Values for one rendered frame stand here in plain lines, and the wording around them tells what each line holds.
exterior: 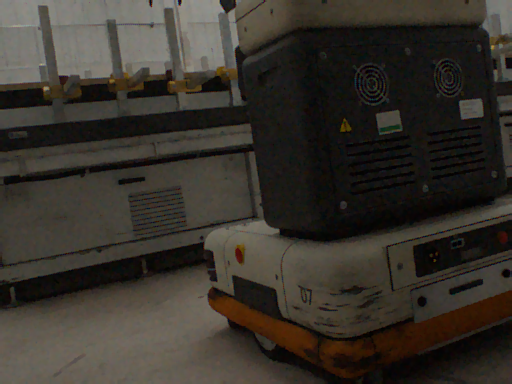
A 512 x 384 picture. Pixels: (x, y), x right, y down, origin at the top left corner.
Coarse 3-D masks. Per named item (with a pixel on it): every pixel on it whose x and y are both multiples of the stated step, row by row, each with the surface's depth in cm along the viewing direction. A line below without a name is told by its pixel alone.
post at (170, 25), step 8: (168, 8) 223; (168, 16) 223; (168, 24) 223; (168, 32) 223; (168, 40) 225; (176, 40) 224; (176, 48) 224; (176, 56) 224; (176, 64) 224; (176, 72) 224; (176, 96) 226; (184, 96) 226; (184, 104) 225
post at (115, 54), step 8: (112, 24) 213; (112, 32) 213; (112, 40) 213; (112, 48) 213; (112, 56) 213; (120, 56) 214; (112, 64) 214; (120, 64) 214; (120, 72) 214; (120, 96) 214; (120, 104) 214
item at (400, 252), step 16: (480, 224) 107; (496, 224) 109; (416, 240) 99; (432, 240) 101; (448, 240) 103; (464, 240) 105; (480, 240) 107; (496, 240) 109; (400, 256) 97; (416, 256) 99; (432, 256) 101; (448, 256) 103; (464, 256) 105; (480, 256) 107; (496, 256) 108; (400, 272) 97; (416, 272) 99; (432, 272) 101; (448, 272) 103; (400, 288) 98
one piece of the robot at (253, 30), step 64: (256, 0) 108; (320, 0) 101; (384, 0) 107; (448, 0) 115; (256, 64) 112; (320, 64) 100; (384, 64) 107; (448, 64) 116; (256, 128) 117; (320, 128) 100; (384, 128) 107; (448, 128) 115; (320, 192) 100; (384, 192) 107; (448, 192) 114
